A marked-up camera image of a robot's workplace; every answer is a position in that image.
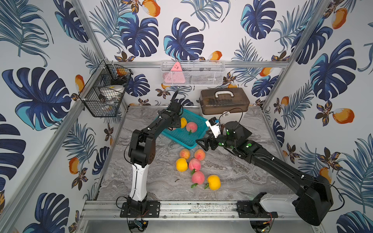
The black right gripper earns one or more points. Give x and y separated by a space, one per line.
206 141

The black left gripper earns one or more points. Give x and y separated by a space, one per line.
175 106

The yellow red peach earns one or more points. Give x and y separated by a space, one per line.
184 122

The teal plastic basket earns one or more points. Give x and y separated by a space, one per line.
183 136

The orange pink peach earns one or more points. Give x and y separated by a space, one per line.
185 153
200 154

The yellow peach front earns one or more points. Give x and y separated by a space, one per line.
213 183

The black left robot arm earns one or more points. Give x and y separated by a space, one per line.
142 147

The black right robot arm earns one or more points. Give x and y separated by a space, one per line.
314 193

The brown lidded storage box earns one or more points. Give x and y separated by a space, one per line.
217 101

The pink triangle card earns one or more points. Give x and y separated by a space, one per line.
175 75

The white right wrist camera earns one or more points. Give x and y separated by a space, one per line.
214 125

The clear wall shelf tray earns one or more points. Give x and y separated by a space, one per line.
202 73

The black wire wall basket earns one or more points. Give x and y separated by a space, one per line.
105 89

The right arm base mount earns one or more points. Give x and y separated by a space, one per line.
252 209

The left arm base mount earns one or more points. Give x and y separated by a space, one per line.
145 209

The aluminium front rail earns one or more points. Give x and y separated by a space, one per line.
180 210

